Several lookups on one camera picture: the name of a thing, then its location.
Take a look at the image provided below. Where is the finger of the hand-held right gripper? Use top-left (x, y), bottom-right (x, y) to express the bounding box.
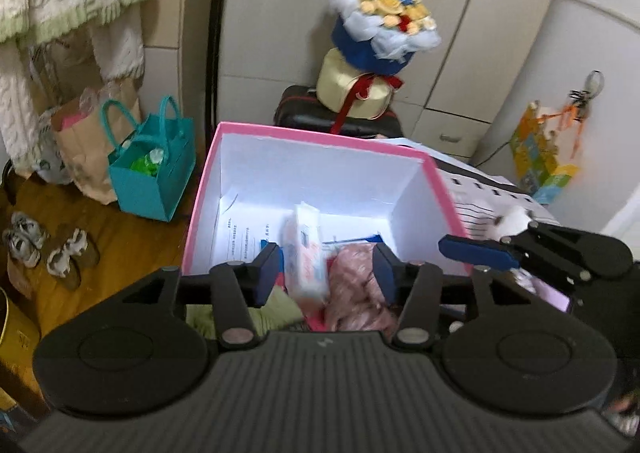
top-left (439, 220), bottom-right (634, 284)

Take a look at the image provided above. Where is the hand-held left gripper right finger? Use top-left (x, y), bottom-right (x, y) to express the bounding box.
top-left (372, 243), bottom-right (502, 350)

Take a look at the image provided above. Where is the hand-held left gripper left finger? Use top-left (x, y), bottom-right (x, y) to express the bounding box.
top-left (120, 242), bottom-right (282, 350)

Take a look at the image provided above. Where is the pink floral cloth pouch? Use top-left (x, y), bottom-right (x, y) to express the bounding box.
top-left (324, 243), bottom-right (402, 335)

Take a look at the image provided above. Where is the green soft cloth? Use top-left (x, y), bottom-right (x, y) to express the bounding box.
top-left (186, 285), bottom-right (306, 340)

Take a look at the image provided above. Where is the white plush toy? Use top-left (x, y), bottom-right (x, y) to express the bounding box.
top-left (482, 205), bottom-right (534, 241)

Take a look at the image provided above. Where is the white tissue packet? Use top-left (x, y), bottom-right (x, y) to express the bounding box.
top-left (282, 203), bottom-right (332, 302)

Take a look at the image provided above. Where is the pink cardboard box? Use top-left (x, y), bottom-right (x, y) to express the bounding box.
top-left (182, 121), bottom-right (473, 334)

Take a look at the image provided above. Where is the pale purple soft item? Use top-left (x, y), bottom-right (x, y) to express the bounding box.
top-left (522, 270), bottom-right (572, 313)

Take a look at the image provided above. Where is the white printed paper sheet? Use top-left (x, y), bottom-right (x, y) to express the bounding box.
top-left (214, 217), bottom-right (282, 265)

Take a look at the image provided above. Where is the colourful paper gift bag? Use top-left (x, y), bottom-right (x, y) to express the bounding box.
top-left (507, 100), bottom-right (582, 207)

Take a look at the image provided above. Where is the teal gift bag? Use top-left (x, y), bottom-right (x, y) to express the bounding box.
top-left (102, 95), bottom-right (197, 224)

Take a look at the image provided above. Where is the black suitcase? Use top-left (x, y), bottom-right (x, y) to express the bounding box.
top-left (274, 85), bottom-right (404, 140)

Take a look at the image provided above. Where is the white brown sandal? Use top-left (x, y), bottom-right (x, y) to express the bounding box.
top-left (2, 212), bottom-right (52, 270)
top-left (46, 227), bottom-right (102, 292)

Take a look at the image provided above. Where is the cream gift box red ribbon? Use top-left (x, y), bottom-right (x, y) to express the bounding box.
top-left (316, 48), bottom-right (397, 122)

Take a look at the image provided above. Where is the brown paper bag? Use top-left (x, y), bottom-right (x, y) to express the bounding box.
top-left (50, 82), bottom-right (142, 206)

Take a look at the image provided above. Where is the blue wrapped flower bouquet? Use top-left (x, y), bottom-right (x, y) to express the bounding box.
top-left (327, 0), bottom-right (442, 80)

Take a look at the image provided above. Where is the black clothes rack pole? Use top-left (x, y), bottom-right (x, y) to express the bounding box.
top-left (206, 0), bottom-right (225, 150)

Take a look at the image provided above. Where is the white wardrobe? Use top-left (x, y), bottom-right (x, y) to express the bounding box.
top-left (217, 0), bottom-right (572, 164)

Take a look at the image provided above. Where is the cream knit garment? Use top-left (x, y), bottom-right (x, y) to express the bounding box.
top-left (0, 8), bottom-right (147, 180)

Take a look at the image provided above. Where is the black wire hook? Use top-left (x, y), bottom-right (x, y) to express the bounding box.
top-left (569, 70), bottom-right (606, 110)

